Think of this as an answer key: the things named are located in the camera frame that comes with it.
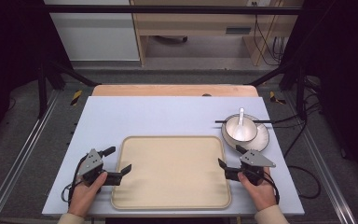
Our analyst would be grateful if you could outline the white cabinet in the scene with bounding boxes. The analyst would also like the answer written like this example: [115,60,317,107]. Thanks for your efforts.
[43,0,141,63]

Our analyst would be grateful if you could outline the hand-held gripper black cable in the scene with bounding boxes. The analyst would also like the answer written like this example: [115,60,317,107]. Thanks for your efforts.
[262,171,281,205]
[61,154,89,207]

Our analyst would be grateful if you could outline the white dark-rimmed plate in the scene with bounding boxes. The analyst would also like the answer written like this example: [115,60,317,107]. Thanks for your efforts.
[220,113,270,153]

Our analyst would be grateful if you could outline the person's left hand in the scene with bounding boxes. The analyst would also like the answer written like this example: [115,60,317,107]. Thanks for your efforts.
[67,171,109,218]

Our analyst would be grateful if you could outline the wooden table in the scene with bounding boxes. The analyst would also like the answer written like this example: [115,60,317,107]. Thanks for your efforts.
[91,84,259,98]

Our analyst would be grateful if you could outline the right hand-held gripper black cable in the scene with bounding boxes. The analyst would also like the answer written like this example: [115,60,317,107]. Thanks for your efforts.
[262,171,281,205]

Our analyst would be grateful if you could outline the black chopsticks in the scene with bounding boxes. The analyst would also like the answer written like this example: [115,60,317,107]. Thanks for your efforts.
[214,119,275,124]

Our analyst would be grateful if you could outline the black metal stand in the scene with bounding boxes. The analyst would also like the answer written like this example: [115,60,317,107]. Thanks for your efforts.
[36,59,102,119]
[245,60,309,121]

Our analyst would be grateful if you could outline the white ceramic spoon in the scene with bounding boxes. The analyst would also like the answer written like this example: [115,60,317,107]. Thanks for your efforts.
[233,107,249,142]

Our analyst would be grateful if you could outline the bundle of hanging cables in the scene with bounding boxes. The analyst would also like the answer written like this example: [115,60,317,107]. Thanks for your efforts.
[251,1,288,67]

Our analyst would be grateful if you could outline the aluminium floor rail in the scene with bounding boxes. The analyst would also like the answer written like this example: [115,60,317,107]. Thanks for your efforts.
[283,91,358,224]
[0,89,62,224]

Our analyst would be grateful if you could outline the black floor cable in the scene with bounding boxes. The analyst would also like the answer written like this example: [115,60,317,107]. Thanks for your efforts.
[273,102,323,201]

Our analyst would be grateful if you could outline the person's right hand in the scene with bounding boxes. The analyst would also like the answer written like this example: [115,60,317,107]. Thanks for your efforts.
[237,167,278,213]

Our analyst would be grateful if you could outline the left hand-held gripper black cable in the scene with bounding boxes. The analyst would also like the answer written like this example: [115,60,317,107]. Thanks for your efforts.
[61,154,89,207]

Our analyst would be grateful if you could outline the light wooden desk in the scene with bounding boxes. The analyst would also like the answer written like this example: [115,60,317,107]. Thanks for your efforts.
[130,0,304,67]

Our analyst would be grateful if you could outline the white bowl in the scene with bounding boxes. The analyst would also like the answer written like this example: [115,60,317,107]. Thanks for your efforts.
[224,115,258,146]

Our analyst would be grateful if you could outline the dark curtain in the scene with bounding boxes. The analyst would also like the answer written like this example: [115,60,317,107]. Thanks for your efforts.
[287,0,358,185]
[0,0,73,150]

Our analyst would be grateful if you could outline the yellow black tape marker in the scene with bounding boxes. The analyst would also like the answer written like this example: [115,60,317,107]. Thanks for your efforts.
[268,91,287,105]
[70,90,84,106]

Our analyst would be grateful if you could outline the beige rectangular tray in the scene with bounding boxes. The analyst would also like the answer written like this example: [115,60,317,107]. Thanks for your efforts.
[110,135,233,210]

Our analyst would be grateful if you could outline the black horizontal frame bar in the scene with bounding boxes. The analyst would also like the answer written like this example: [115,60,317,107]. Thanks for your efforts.
[45,5,304,16]

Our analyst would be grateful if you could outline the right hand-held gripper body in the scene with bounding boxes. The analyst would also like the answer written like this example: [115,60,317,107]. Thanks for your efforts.
[238,149,277,187]

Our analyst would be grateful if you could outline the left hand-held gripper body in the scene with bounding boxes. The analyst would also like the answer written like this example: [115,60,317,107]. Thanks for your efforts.
[76,148,108,188]

